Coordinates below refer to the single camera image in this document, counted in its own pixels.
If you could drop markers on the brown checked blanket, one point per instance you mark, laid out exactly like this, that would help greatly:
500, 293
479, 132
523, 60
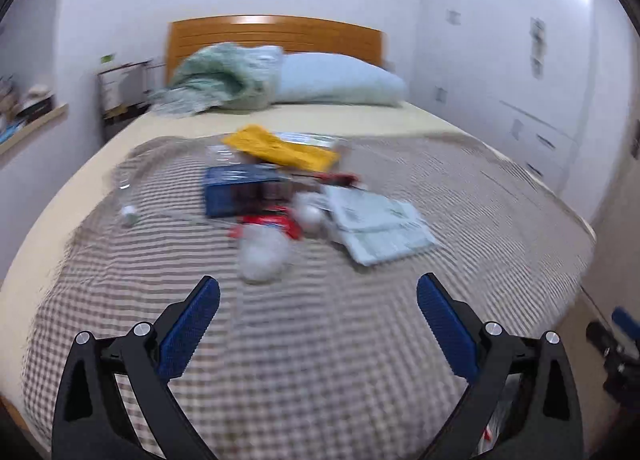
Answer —
320, 340

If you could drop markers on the green lace quilt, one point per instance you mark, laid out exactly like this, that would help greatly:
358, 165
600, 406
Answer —
220, 77

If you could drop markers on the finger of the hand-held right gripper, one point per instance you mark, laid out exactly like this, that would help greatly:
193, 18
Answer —
627, 320
600, 336

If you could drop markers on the white plastic bag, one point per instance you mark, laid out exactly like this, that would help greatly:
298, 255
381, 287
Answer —
262, 255

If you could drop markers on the blue cardboard box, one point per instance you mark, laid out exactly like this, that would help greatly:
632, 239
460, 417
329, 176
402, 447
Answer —
240, 190

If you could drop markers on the pale grey mailer bag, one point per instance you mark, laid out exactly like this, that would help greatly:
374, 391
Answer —
380, 225

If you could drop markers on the yellow snack packet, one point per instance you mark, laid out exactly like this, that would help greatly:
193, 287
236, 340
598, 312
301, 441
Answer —
280, 147

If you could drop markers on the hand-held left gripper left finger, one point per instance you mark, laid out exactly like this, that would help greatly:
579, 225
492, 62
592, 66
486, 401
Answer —
192, 325

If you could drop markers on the red and black wrapper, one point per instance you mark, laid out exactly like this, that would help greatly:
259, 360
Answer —
332, 180

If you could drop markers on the clear plastic bottle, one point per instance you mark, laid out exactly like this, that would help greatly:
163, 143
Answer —
129, 200

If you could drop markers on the black metal rack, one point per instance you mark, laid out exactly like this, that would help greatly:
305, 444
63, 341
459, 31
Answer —
122, 90

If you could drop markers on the white tissue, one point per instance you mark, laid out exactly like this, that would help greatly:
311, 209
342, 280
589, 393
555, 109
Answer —
310, 212

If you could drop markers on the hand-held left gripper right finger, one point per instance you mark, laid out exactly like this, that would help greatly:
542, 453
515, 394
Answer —
445, 325

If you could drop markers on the white wardrobe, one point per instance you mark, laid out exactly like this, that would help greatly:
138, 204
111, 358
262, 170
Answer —
505, 70

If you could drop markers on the wooden wall shelf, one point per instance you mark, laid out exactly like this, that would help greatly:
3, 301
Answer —
35, 122

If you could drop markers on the wooden bed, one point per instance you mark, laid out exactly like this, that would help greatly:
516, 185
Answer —
280, 37

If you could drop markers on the red snack packet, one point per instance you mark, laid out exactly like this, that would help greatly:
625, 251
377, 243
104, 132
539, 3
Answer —
270, 221

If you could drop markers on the light blue pillow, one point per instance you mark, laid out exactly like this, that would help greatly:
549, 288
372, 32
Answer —
335, 80

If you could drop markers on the clear plastic wrapper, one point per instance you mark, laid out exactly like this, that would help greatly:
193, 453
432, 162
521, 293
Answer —
312, 139

